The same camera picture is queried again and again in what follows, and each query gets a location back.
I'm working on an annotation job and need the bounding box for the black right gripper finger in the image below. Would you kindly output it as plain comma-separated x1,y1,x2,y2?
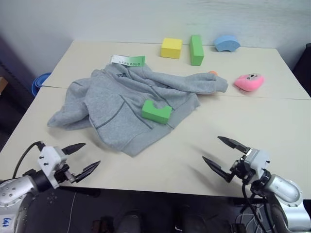
217,135,249,155
202,155,235,183

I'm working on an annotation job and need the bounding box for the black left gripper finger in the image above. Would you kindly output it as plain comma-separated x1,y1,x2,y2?
61,143,86,156
73,160,101,183

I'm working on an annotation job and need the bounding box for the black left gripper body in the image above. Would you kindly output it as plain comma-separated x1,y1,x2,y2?
54,164,77,184

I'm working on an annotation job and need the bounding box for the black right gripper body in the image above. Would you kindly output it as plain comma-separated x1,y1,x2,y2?
229,153,254,182

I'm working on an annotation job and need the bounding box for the white-green printed label tag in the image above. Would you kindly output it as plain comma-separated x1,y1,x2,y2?
110,54,146,67

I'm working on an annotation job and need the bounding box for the grey zip hoodie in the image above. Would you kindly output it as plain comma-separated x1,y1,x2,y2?
46,63,229,158

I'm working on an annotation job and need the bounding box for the pink plush toy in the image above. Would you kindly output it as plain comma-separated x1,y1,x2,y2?
234,73,265,92

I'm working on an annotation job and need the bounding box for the dark rounded shape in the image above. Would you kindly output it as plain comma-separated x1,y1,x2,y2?
119,210,144,233

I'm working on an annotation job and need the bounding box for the blue round container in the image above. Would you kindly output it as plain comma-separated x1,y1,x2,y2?
32,72,52,97

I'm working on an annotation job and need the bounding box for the green notched foam block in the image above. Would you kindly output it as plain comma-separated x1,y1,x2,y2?
141,100,173,125

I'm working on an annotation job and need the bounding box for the brown cardboard box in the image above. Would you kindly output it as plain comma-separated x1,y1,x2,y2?
0,76,8,96

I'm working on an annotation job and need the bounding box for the blue arched foam block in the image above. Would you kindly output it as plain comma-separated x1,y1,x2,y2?
213,34,241,53

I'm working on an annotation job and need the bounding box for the green rectangular foam block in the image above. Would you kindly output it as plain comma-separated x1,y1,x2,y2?
189,34,205,67

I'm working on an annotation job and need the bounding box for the yellow foam cube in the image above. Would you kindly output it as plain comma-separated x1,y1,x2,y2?
160,37,183,60

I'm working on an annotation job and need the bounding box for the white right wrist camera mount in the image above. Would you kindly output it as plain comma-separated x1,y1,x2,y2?
244,148,272,182

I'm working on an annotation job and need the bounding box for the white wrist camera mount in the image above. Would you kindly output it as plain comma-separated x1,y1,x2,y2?
36,145,68,189
244,148,272,182

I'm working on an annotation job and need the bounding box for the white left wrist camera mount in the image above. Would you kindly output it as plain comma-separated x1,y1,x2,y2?
36,145,68,189

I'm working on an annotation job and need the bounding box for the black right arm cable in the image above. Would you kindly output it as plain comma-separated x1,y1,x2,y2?
241,181,269,233

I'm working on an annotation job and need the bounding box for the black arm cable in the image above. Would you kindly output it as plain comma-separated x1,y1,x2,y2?
241,181,269,233
12,141,46,179

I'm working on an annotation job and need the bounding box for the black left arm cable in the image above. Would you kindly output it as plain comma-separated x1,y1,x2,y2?
12,141,46,179

